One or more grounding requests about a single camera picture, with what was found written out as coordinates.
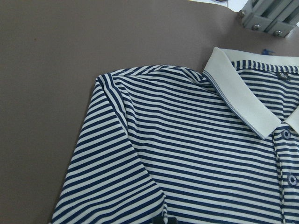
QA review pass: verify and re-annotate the grey aluminium frame post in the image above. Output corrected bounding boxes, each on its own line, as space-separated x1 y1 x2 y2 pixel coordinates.
239 0 299 37

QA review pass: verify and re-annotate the navy white striped polo shirt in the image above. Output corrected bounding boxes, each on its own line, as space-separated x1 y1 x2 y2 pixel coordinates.
51 48 299 224

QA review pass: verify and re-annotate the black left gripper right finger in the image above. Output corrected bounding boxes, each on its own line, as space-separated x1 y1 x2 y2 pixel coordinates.
168 217 177 224

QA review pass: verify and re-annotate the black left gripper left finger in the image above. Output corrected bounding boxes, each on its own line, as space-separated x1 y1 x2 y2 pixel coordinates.
153 217 165 224

